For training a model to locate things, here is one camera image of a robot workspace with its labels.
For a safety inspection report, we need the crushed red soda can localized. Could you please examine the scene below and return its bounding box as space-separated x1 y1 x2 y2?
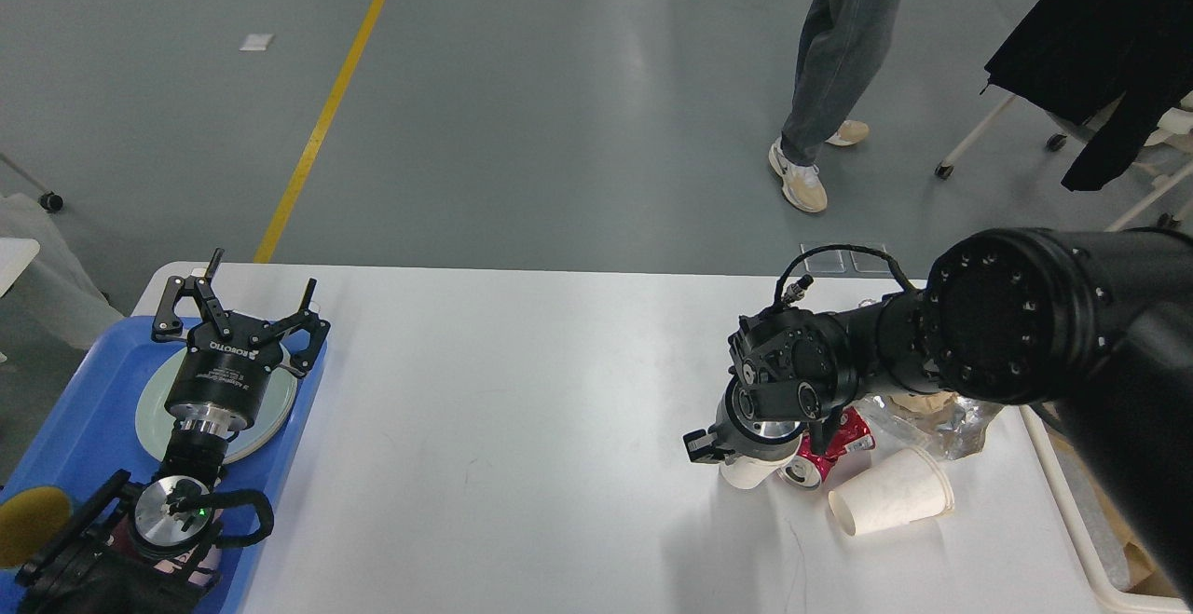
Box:
778 407 876 490

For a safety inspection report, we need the teal mug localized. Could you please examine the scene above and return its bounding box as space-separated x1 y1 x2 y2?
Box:
1 485 74 570

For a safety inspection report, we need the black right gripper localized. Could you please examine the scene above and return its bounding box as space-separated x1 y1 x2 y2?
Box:
682 382 837 464

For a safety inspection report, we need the white paper cup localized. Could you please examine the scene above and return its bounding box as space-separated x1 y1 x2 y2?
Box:
828 447 957 537
719 455 793 490

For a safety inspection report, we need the white furniture at left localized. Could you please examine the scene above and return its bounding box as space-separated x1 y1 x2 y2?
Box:
1 193 124 351

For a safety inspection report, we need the pink plate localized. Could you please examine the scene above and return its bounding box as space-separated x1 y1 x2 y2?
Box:
140 353 299 466

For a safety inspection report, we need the person in grey trousers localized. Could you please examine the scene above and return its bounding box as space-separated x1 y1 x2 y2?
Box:
768 0 900 213

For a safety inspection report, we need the foil back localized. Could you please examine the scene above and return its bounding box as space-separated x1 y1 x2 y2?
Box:
853 382 1003 461

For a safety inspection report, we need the crumpled paper in foil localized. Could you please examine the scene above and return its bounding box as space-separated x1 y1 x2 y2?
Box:
889 392 957 416

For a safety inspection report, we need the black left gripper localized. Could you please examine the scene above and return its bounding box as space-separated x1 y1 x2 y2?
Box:
152 249 330 434

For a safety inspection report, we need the white plastic bin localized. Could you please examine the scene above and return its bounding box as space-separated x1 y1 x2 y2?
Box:
1020 407 1189 613

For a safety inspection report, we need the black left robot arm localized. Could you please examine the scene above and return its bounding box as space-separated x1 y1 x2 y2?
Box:
4 250 330 613

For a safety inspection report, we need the black jacket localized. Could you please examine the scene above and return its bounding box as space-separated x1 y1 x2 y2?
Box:
984 0 1192 191

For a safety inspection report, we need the green plate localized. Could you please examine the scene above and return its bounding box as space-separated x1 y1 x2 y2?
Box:
135 346 299 463

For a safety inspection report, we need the foil tray front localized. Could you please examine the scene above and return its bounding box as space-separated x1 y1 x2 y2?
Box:
1058 457 1131 590

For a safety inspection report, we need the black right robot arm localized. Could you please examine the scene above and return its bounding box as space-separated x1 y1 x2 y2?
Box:
684 227 1192 602

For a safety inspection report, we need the brown paper bag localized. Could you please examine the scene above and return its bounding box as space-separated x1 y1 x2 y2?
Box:
1047 427 1176 597

